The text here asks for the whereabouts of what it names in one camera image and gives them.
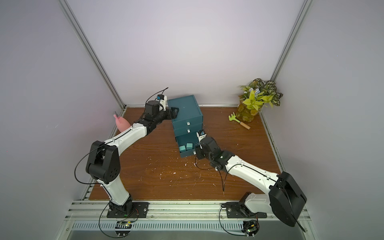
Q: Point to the teal plug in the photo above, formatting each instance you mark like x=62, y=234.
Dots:
x=182, y=148
x=189, y=146

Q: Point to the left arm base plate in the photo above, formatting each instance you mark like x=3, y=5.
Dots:
x=128, y=210

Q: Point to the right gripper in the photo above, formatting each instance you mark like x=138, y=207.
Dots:
x=199, y=150

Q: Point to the electronics board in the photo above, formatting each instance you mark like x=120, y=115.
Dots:
x=123, y=228
x=250, y=228

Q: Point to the aluminium front rail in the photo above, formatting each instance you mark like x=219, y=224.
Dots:
x=148, y=210

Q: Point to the green toy rake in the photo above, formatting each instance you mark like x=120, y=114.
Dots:
x=232, y=118

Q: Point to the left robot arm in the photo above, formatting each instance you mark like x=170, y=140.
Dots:
x=103, y=163

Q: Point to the left electronics board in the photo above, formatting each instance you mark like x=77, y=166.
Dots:
x=123, y=228

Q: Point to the artificial plant in vase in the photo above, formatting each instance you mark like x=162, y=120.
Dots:
x=255, y=96

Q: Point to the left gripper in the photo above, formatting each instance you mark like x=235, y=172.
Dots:
x=173, y=115

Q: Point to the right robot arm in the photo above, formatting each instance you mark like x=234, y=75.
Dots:
x=286, y=198

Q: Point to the pink spray bottle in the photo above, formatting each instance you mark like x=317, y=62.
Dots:
x=121, y=123

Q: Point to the teal drawer cabinet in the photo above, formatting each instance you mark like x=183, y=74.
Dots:
x=187, y=123

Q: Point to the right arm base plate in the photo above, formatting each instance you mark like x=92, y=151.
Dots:
x=236, y=210

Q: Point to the right electronics board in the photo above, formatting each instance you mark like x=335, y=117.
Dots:
x=250, y=228

